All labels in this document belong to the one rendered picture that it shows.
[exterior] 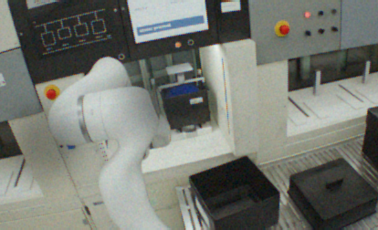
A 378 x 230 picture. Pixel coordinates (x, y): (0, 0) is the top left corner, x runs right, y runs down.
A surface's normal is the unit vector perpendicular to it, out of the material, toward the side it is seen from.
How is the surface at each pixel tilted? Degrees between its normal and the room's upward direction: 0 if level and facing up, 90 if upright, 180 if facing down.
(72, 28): 90
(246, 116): 90
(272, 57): 90
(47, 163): 90
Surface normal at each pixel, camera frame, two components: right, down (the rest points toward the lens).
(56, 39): 0.20, 0.46
